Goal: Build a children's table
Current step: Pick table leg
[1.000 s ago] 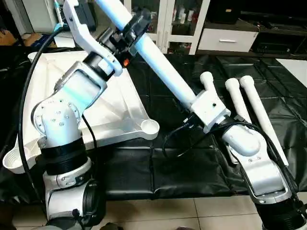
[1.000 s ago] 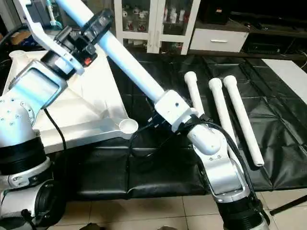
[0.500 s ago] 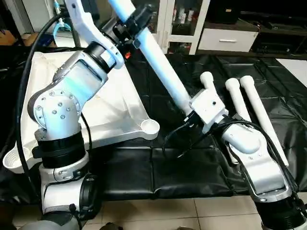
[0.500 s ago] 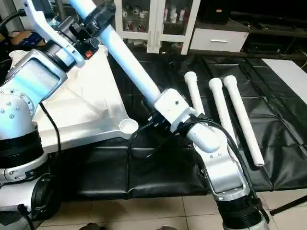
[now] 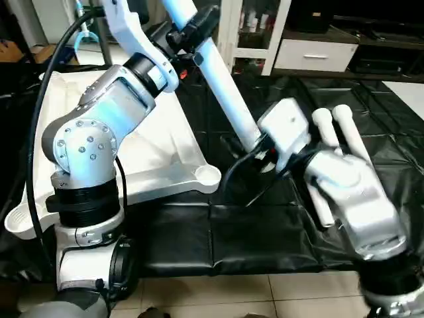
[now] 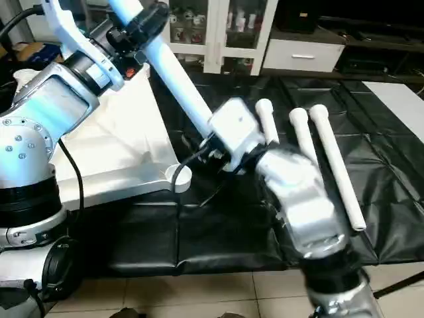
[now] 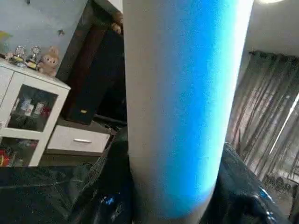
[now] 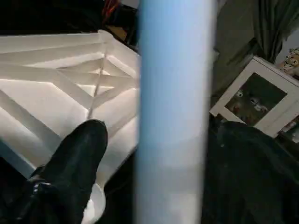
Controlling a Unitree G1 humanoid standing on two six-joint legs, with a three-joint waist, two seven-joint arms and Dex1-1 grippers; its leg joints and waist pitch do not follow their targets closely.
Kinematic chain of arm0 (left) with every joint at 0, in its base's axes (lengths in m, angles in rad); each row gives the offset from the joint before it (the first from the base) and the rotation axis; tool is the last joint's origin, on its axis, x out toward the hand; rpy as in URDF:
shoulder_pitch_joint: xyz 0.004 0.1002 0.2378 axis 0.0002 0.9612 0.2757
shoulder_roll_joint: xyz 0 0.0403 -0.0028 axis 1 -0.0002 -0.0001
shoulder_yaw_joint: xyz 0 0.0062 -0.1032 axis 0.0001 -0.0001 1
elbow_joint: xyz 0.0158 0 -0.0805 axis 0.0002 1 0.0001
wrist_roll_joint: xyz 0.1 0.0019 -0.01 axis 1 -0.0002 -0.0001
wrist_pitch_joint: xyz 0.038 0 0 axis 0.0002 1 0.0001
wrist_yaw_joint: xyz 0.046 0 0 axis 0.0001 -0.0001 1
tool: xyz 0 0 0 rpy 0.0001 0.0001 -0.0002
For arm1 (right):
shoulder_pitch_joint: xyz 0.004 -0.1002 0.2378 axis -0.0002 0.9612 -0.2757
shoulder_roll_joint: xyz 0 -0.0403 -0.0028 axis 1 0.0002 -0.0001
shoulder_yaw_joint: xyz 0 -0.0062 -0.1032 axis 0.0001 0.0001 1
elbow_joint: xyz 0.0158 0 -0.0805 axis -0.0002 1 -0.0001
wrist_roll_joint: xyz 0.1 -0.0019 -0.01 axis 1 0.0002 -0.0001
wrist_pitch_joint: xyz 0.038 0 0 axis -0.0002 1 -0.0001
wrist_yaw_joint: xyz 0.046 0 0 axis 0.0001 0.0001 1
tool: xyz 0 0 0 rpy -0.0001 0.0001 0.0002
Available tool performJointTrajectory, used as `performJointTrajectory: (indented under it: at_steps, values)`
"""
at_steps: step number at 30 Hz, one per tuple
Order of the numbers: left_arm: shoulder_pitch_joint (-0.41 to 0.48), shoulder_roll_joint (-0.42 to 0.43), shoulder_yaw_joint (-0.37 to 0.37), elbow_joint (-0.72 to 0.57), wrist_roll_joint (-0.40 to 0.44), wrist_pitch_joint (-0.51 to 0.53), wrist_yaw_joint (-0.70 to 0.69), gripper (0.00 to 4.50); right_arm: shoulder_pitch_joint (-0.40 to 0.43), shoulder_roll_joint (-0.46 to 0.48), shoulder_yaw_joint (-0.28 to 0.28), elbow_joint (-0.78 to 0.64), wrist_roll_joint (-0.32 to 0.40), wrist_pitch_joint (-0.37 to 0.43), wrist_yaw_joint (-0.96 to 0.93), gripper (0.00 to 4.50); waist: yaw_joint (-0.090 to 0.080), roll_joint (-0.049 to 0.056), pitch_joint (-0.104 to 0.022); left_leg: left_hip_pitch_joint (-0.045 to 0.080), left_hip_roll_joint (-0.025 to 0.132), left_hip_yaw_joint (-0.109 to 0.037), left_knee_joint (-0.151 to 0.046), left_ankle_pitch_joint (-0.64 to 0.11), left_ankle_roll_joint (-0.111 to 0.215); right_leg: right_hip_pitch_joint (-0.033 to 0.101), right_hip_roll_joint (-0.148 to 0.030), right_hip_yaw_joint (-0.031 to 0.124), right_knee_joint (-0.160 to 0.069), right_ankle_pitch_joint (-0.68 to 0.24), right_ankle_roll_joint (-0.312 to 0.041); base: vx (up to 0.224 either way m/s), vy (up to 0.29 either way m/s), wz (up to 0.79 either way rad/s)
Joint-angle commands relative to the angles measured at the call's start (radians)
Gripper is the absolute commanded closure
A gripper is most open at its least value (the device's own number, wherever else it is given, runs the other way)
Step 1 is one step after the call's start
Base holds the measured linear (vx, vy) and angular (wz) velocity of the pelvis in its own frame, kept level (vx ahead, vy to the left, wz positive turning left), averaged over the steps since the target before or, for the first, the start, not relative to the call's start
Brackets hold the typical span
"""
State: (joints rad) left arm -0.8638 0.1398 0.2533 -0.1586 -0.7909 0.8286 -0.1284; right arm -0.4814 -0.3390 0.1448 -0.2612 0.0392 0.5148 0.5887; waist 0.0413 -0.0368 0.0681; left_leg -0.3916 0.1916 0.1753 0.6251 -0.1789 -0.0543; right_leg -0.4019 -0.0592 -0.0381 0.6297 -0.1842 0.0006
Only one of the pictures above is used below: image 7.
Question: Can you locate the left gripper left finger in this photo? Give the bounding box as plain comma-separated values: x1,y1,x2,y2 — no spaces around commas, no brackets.
69,127,136,224

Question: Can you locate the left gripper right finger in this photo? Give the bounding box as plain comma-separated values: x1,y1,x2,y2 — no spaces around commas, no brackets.
214,142,299,224

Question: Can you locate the white plastic table leg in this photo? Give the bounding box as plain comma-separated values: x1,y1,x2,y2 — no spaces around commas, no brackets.
122,0,256,224

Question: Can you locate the white drawer unit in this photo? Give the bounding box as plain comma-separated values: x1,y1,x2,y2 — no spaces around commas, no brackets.
46,123,114,156

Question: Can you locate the black work mat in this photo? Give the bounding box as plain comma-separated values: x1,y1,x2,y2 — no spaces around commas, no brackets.
0,163,113,224

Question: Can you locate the grey curtain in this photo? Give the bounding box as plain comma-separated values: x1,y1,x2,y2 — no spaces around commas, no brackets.
226,49,299,189

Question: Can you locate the white glass door cabinet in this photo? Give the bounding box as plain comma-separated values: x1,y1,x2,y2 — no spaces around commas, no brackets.
0,60,71,167

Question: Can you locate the beige plush teddy bear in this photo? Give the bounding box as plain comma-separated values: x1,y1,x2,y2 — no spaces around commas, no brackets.
37,45,62,77

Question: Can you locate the small silver trophy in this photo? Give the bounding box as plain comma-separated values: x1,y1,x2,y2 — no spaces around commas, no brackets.
26,45,41,67
12,45,27,64

